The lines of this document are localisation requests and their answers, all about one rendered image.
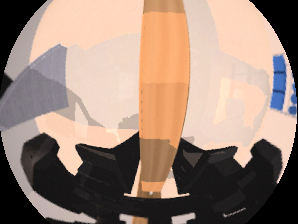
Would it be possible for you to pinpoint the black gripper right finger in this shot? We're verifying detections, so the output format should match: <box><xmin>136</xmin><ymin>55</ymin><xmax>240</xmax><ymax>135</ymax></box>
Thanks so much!
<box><xmin>172</xmin><ymin>137</ymin><xmax>238</xmax><ymax>196</ymax></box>

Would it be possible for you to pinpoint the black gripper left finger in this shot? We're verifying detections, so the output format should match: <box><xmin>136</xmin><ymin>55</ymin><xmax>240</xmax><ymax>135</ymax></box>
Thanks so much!
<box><xmin>74</xmin><ymin>131</ymin><xmax>140</xmax><ymax>194</ymax></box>

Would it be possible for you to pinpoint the wooden post with two steel pins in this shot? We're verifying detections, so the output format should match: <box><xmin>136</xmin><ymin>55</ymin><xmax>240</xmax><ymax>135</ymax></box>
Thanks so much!
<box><xmin>132</xmin><ymin>172</ymin><xmax>162</xmax><ymax>224</ymax></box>

